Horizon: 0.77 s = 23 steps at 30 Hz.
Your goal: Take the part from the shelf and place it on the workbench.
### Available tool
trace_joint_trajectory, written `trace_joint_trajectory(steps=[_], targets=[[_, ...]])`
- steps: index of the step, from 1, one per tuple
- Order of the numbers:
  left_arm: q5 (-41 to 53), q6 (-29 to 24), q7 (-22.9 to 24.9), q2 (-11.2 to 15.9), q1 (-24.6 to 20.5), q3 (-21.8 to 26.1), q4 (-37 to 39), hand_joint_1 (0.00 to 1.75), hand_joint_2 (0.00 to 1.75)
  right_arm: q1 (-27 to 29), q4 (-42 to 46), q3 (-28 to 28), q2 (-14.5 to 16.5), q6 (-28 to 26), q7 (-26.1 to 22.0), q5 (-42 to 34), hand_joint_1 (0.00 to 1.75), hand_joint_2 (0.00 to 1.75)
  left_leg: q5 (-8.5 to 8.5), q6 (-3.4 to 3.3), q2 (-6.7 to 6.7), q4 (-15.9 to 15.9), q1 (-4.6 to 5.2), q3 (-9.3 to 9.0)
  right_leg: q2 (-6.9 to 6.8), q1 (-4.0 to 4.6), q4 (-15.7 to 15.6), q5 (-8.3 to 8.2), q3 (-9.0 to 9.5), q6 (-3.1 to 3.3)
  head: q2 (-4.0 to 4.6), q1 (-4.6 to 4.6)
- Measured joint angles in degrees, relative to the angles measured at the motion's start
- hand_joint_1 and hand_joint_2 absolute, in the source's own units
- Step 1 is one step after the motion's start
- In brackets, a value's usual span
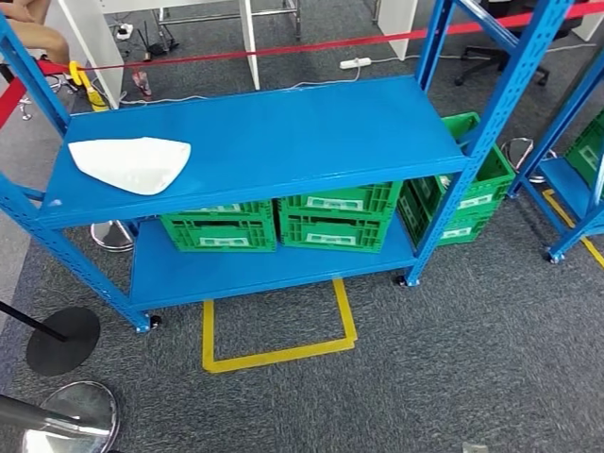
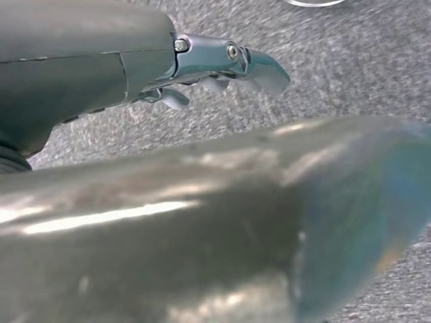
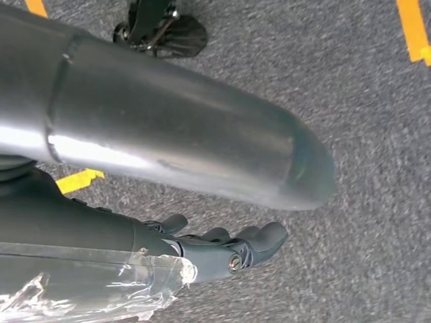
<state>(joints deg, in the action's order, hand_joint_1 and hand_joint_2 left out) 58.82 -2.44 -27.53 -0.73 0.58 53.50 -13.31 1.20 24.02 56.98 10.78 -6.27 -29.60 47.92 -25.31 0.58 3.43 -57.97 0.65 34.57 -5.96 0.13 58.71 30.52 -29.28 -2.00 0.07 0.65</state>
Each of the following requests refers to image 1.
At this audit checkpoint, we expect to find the blue metal shelf rack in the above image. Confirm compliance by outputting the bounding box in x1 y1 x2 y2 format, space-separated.
0 0 577 334
507 46 604 264

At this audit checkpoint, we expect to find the white plastic car part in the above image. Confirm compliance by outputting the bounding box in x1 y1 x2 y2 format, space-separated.
68 136 193 197

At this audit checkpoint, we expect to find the yellow floor tape square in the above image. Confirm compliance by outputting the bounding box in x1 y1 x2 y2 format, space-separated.
202 277 359 375

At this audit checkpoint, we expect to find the red barrier belt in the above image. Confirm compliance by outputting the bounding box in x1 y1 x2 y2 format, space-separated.
36 1 604 75

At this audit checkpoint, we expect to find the white panel desk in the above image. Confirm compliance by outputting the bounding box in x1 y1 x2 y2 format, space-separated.
377 0 420 62

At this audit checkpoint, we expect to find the belt stanchion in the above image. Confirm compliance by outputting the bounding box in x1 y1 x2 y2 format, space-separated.
91 220 135 253

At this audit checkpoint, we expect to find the red bottle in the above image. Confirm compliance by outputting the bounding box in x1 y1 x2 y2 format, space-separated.
132 70 153 98

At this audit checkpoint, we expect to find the black router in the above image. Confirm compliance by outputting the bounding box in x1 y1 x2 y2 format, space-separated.
140 22 180 62

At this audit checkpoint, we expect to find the chrome stanchion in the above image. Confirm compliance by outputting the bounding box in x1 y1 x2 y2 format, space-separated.
0 381 120 453
500 137 559 184

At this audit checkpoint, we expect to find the yellow umbrella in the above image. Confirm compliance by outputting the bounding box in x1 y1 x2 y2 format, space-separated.
69 60 110 112

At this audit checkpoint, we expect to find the black office chair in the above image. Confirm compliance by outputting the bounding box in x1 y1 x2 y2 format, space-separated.
455 0 550 88

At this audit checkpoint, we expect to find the black stanchion round base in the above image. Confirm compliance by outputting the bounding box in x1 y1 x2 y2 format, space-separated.
0 299 101 378

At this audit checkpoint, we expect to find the seated person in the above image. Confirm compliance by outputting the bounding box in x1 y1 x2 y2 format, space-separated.
0 0 72 66

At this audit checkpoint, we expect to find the red floor tape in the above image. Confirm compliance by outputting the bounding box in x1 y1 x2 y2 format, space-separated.
0 77 28 129

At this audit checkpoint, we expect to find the metal table frame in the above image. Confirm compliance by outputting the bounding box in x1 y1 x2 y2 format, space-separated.
157 0 303 42

